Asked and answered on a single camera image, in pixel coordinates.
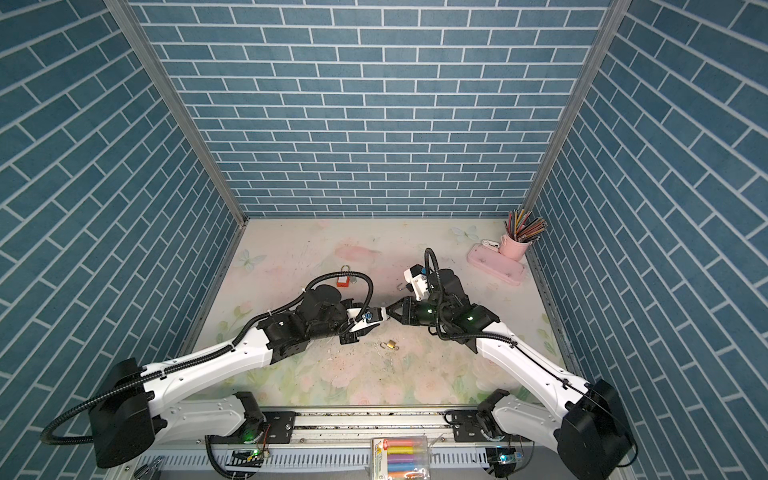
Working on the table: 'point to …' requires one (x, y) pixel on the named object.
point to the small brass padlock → (391, 344)
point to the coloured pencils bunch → (524, 230)
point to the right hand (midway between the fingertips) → (384, 308)
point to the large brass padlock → (377, 314)
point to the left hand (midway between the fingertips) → (376, 314)
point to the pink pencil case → (496, 264)
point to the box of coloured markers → (400, 458)
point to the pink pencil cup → (512, 248)
